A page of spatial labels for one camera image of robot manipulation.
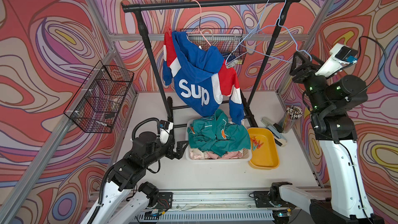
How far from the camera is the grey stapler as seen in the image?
3.01ft

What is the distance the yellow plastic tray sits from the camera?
85cm

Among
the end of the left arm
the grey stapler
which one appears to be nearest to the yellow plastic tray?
the grey stapler

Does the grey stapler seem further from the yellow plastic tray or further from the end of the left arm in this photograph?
the end of the left arm

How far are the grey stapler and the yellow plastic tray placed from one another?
0.01 metres
